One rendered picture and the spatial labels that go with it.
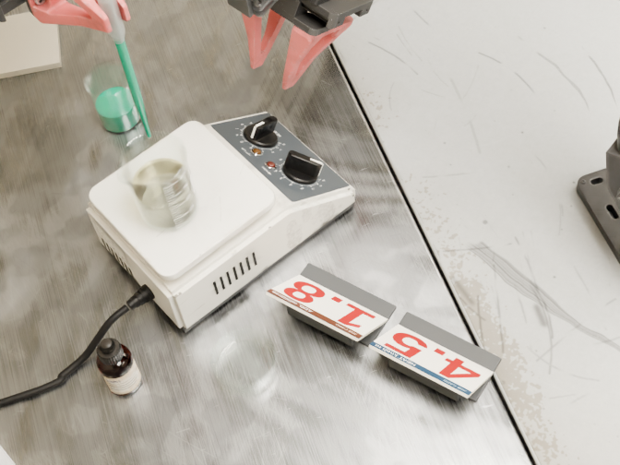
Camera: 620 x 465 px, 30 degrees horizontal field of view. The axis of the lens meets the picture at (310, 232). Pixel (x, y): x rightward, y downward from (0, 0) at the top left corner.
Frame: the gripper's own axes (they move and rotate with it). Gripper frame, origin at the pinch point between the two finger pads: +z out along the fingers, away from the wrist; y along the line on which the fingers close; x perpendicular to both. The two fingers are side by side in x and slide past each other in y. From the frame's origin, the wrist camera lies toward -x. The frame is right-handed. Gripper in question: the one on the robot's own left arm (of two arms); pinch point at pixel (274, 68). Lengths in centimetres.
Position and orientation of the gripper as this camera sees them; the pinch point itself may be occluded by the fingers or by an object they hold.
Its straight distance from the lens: 101.2
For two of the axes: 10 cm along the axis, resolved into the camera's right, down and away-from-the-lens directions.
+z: -3.1, 7.5, 5.8
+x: 5.4, -3.7, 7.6
